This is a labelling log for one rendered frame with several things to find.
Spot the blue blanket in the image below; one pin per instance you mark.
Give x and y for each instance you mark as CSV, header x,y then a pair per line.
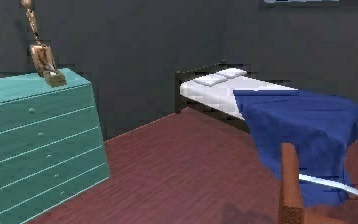
x,y
303,133

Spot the dark wooden bed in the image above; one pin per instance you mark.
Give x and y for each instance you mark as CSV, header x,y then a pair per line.
x,y
213,95

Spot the teal chest of drawers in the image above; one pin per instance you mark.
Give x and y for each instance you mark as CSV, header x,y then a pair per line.
x,y
40,143

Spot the brown wooden chair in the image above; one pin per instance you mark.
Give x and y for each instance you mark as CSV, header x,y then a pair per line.
x,y
290,186

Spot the white pillow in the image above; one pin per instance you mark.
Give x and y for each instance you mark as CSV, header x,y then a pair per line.
x,y
209,80
231,72

